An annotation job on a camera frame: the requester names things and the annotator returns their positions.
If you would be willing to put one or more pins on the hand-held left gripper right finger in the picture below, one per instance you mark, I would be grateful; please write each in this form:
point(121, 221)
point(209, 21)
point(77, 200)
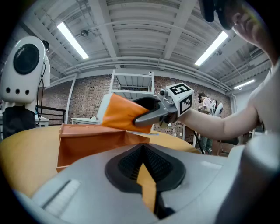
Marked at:
point(197, 179)

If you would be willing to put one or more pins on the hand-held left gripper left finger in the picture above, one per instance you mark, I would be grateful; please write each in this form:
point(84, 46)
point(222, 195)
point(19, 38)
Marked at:
point(87, 181)

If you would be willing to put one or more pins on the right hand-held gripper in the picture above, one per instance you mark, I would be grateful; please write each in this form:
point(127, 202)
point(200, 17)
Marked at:
point(183, 98)

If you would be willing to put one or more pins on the orange container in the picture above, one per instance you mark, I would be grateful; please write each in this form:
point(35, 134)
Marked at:
point(87, 144)

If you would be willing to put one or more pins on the person's right forearm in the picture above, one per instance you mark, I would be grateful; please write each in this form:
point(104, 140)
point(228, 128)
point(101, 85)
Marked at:
point(203, 124)

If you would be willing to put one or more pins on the white metal shelf rack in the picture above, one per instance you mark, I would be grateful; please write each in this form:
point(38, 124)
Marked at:
point(132, 81)

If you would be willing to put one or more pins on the white table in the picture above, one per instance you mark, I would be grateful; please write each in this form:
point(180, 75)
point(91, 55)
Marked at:
point(84, 120)

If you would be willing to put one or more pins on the black metal railing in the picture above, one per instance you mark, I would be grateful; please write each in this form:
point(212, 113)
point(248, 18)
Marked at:
point(52, 113)

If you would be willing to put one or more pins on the white vertical pipe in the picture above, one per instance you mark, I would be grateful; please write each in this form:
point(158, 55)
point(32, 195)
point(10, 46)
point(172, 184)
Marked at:
point(70, 98)

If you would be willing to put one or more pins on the long ceiling light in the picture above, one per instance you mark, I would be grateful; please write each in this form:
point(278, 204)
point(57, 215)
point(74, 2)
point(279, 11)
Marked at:
point(72, 40)
point(243, 84)
point(211, 48)

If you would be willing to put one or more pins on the round ceiling fixture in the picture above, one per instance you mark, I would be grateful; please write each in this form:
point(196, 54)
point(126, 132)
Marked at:
point(84, 33)

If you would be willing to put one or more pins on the black head-worn camera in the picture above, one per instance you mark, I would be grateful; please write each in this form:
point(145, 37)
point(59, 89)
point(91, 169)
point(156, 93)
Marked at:
point(212, 9)

